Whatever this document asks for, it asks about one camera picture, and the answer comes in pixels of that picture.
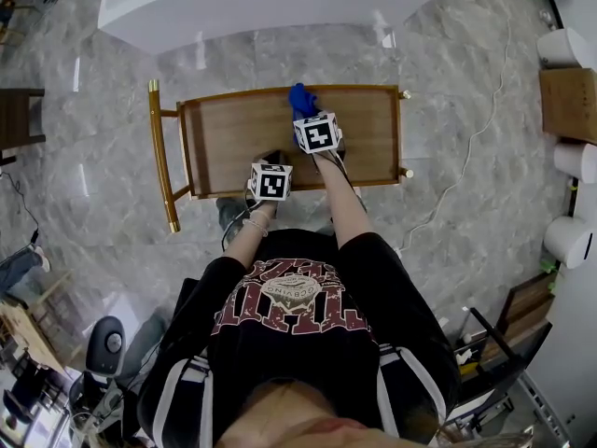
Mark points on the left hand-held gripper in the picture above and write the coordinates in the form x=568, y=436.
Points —
x=273, y=182

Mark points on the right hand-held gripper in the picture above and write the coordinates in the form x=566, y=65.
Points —
x=317, y=133

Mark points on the blue cloth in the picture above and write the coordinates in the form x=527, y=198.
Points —
x=301, y=101

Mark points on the person's right forearm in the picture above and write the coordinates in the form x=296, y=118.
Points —
x=347, y=208

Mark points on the person's left forearm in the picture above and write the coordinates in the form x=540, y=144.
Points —
x=247, y=241

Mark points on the white rectangular bathtub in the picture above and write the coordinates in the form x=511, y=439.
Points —
x=280, y=12

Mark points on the person's black printed t-shirt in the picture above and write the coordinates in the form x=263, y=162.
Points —
x=298, y=367

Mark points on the grey round-dial backpack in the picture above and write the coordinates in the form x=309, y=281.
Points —
x=106, y=343

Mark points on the dark wooden side table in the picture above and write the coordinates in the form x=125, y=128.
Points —
x=18, y=119

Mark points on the closed cardboard box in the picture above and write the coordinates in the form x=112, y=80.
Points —
x=571, y=105

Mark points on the white round bin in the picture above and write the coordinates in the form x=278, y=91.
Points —
x=562, y=47

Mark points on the person's chin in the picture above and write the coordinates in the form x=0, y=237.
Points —
x=303, y=418

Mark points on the wooden slat stand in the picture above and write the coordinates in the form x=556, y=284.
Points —
x=527, y=306

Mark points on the light wooden table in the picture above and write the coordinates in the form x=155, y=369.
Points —
x=23, y=329

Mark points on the black metal frame vanity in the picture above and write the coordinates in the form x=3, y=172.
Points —
x=501, y=357

